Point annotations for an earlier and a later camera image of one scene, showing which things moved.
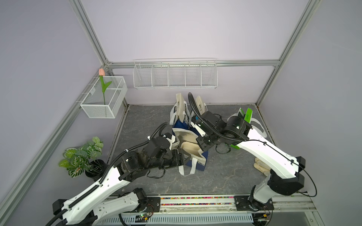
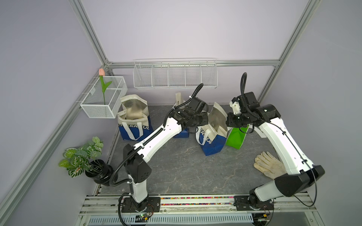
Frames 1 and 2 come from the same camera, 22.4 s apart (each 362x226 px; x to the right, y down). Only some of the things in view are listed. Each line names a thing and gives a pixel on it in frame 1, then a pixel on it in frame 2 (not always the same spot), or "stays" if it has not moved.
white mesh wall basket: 97,104 stays
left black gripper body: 169,159 to 201,119
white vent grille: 176,218 stays
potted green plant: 77,162 stays
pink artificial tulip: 102,73 stays
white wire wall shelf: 175,73 stays
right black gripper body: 205,141 to 240,119
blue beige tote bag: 194,157 to 134,120
